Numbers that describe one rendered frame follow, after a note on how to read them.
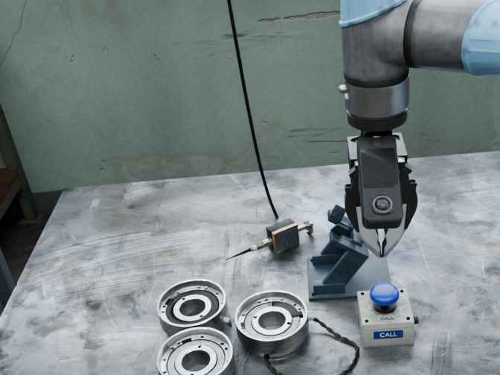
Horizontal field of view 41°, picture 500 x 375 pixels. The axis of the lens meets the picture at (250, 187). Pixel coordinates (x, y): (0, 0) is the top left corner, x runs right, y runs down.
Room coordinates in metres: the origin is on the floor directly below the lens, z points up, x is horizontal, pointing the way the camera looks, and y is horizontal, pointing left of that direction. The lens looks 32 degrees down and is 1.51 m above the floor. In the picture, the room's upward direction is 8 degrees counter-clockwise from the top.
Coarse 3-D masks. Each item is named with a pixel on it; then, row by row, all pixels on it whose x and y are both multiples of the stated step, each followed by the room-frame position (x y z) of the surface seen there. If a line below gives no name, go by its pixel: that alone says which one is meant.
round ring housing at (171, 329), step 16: (176, 288) 0.82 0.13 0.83; (192, 288) 0.82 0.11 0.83; (208, 288) 0.82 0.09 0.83; (160, 304) 0.79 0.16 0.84; (176, 304) 0.79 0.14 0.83; (192, 304) 0.80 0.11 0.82; (208, 304) 0.78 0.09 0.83; (224, 304) 0.76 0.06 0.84; (160, 320) 0.75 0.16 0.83; (192, 320) 0.75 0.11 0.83; (208, 320) 0.73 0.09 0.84
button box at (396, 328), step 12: (360, 300) 0.72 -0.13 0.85; (408, 300) 0.71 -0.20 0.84; (360, 312) 0.70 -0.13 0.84; (372, 312) 0.69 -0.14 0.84; (384, 312) 0.69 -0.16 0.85; (396, 312) 0.69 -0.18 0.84; (408, 312) 0.68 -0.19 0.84; (360, 324) 0.70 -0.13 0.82; (372, 324) 0.67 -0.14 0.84; (384, 324) 0.67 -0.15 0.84; (396, 324) 0.67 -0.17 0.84; (408, 324) 0.67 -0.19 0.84; (372, 336) 0.67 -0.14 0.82; (384, 336) 0.67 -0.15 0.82; (396, 336) 0.67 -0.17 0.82; (408, 336) 0.67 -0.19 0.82
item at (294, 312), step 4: (272, 304) 0.76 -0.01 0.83; (276, 304) 0.76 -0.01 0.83; (280, 304) 0.76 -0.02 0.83; (284, 304) 0.75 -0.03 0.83; (288, 304) 0.75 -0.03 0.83; (284, 308) 0.75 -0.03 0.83; (288, 308) 0.75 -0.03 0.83; (292, 308) 0.74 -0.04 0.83; (292, 312) 0.73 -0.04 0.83; (296, 312) 0.73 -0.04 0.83; (300, 312) 0.73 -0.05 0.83; (292, 316) 0.73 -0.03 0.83; (296, 316) 0.73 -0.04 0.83; (300, 316) 0.73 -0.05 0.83
